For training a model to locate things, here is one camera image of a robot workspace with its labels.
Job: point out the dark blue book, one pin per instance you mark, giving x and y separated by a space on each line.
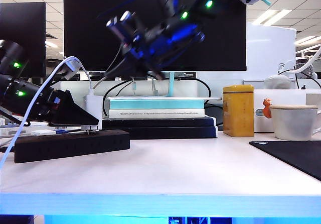
170 132
155 122

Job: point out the long white barcode box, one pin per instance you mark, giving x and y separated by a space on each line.
15 133

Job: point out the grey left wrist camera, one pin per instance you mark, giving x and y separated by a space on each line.
71 68

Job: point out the thick white tube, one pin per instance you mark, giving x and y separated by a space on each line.
301 69

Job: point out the orange fox figurine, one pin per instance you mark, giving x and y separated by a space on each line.
266 109

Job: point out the white ceramic mug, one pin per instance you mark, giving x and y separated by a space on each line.
292 126

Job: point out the white whiteboard panel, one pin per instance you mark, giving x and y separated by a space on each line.
272 53

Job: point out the yellow tin box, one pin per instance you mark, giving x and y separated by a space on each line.
238 113

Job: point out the white rounded object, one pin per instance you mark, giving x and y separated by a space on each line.
276 82

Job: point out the white book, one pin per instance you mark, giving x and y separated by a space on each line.
114 113

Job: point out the small black computer monitor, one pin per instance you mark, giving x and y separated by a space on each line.
25 20

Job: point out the teal book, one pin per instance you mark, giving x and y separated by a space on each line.
156 105

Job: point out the wooden mug lid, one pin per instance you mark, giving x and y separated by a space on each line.
293 107

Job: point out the small white desk fan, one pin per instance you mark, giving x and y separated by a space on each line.
308 70

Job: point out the small white flat box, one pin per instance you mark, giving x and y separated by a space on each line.
42 132

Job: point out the teal monitor stand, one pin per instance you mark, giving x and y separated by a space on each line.
172 88

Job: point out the large black computer monitor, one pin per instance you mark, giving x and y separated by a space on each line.
82 20

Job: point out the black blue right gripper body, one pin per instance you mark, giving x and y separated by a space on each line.
165 43

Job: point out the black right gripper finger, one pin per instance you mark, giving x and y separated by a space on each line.
123 67
154 73

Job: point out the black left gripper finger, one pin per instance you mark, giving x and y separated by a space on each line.
75 116

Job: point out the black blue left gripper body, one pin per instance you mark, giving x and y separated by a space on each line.
49 106

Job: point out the white ceiling light panel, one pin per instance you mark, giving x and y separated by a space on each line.
306 40
271 16

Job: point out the black power strip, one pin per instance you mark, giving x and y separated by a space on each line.
75 146

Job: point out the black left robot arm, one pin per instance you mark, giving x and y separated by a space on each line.
12 58

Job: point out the black mouse mat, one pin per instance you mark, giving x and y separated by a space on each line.
297 156

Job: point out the white usb wall charger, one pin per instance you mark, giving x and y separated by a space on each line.
94 108

